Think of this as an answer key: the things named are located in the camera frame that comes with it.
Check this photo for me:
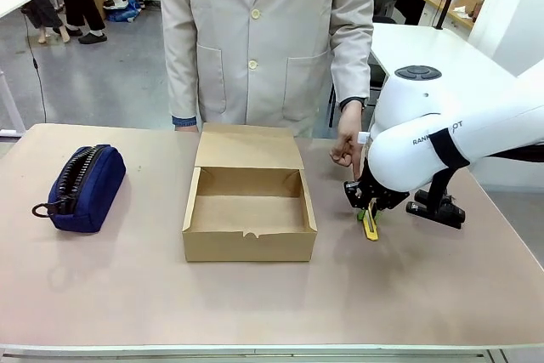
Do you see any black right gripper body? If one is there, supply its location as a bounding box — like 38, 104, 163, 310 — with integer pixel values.
355, 157, 411, 213

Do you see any yellow utility knife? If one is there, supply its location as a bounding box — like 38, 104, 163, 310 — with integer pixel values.
360, 200, 381, 242

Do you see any brown cardboard box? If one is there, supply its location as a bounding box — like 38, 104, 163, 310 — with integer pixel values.
181, 122, 319, 264

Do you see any person's right forearm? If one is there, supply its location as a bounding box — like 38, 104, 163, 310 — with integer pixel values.
162, 18, 201, 132

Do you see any person's left forearm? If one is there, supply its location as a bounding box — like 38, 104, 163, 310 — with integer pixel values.
331, 18, 375, 111

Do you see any person's left hand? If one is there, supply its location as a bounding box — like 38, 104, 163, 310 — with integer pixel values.
330, 100, 366, 182

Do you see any black stapler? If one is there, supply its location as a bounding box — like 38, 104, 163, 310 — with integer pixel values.
405, 189, 467, 230

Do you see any large white side table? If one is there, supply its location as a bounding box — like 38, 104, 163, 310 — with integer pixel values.
368, 21, 520, 126

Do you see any person in beige coat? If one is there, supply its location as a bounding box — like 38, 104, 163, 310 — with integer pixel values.
160, 0, 375, 139

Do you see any wooden workbench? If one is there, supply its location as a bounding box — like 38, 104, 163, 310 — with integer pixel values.
411, 0, 475, 31

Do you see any navy blue zipper pouch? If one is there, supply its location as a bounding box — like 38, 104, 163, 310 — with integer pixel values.
31, 144, 128, 235

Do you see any blue plastic bag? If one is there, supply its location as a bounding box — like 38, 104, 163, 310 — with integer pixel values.
104, 0, 144, 23

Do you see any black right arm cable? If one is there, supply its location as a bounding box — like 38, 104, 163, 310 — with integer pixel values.
426, 126, 471, 216

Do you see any aluminium table frame rail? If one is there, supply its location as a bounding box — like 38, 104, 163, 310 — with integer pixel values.
0, 343, 544, 363

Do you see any thin black hanging cable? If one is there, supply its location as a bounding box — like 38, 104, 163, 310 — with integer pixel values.
21, 8, 48, 124

